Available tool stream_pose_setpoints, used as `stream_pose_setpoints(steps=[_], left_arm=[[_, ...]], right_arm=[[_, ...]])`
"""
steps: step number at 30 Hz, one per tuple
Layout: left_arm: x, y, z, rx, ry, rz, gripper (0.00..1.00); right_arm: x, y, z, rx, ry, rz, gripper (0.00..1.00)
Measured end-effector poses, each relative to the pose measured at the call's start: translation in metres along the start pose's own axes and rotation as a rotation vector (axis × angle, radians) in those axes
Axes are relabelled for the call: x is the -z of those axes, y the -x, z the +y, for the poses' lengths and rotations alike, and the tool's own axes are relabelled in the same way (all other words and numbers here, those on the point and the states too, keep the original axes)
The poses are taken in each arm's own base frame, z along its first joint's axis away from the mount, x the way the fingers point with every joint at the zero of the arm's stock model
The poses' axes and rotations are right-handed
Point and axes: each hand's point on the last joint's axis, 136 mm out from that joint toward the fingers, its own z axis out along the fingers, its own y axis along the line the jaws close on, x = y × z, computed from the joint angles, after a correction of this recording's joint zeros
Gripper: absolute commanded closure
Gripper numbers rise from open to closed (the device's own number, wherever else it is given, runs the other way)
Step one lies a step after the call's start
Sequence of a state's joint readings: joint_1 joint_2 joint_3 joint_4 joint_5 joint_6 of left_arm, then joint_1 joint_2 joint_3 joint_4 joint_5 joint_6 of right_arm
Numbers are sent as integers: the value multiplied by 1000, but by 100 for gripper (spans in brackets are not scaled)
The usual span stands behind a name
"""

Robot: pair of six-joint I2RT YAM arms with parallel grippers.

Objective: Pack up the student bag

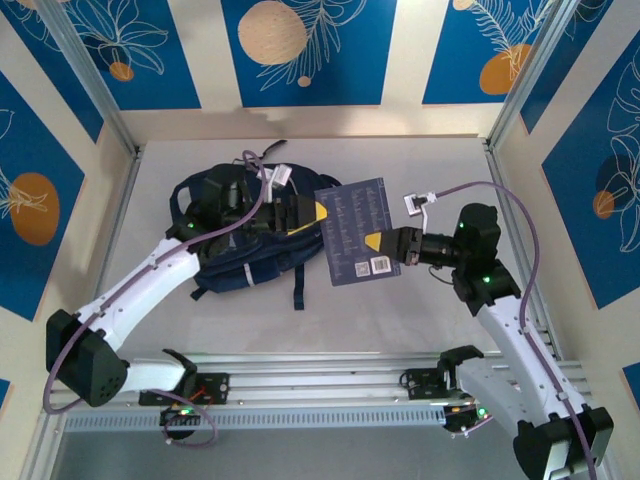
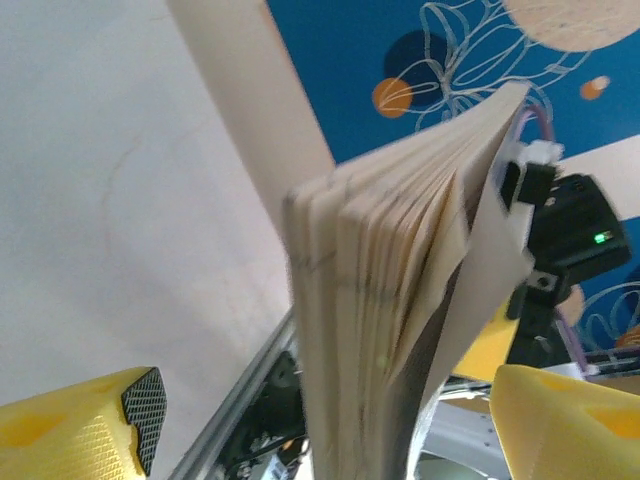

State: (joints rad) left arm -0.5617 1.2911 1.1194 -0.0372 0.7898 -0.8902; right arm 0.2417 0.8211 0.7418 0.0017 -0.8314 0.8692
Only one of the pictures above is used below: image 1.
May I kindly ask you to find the dark blue paperback book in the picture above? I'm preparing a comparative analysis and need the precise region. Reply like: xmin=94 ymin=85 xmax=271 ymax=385
xmin=314 ymin=175 xmax=404 ymax=287

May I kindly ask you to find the navy blue student backpack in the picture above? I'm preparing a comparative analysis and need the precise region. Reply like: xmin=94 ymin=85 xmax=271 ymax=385
xmin=167 ymin=139 xmax=346 ymax=311

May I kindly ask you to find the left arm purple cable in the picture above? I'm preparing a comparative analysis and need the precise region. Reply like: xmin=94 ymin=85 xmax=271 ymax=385
xmin=42 ymin=149 xmax=274 ymax=446

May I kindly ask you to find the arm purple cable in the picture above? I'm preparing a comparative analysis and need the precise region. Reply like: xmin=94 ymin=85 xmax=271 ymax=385
xmin=42 ymin=149 xmax=274 ymax=446
xmin=429 ymin=180 xmax=601 ymax=480

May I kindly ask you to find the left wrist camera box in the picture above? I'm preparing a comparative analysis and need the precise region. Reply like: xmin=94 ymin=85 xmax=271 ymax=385
xmin=257 ymin=163 xmax=294 ymax=201

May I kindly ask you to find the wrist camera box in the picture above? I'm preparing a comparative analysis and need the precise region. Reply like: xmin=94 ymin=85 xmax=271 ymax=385
xmin=257 ymin=163 xmax=294 ymax=201
xmin=402 ymin=192 xmax=441 ymax=219

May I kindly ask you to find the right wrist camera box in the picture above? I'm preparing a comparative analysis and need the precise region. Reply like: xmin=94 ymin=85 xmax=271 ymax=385
xmin=402 ymin=192 xmax=441 ymax=219

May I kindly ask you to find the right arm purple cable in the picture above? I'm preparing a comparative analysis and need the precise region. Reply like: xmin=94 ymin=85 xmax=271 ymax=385
xmin=429 ymin=180 xmax=601 ymax=480

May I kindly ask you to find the right aluminium side rail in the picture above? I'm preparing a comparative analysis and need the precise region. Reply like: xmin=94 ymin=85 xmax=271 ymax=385
xmin=482 ymin=139 xmax=561 ymax=359

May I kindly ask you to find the aluminium side rail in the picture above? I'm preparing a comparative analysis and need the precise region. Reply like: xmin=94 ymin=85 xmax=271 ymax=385
xmin=482 ymin=139 xmax=561 ymax=359
xmin=74 ymin=142 xmax=146 ymax=371

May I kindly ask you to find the left aluminium side rail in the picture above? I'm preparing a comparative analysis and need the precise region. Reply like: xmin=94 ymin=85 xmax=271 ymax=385
xmin=74 ymin=142 xmax=146 ymax=371

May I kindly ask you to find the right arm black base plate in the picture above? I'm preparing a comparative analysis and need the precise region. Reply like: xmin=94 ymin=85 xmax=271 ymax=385
xmin=405 ymin=367 xmax=497 ymax=401

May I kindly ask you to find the aluminium front frame rail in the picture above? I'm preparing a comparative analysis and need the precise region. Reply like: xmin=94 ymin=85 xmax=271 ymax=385
xmin=42 ymin=352 xmax=591 ymax=414

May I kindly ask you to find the right aluminium corner post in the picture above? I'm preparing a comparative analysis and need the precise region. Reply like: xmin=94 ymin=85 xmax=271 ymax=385
xmin=487 ymin=0 xmax=584 ymax=151

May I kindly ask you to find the aluminium corner post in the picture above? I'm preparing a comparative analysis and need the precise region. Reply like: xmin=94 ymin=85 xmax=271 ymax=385
xmin=37 ymin=0 xmax=139 ymax=156
xmin=487 ymin=0 xmax=584 ymax=151

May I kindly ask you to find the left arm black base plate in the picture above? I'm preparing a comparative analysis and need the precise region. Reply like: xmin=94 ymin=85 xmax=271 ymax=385
xmin=138 ymin=372 xmax=231 ymax=406

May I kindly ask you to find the left aluminium corner post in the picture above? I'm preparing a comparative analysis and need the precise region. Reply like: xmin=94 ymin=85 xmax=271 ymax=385
xmin=37 ymin=0 xmax=139 ymax=156

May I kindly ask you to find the grey slotted cable duct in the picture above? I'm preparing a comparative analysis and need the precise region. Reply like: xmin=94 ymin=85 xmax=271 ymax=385
xmin=62 ymin=403 xmax=449 ymax=432

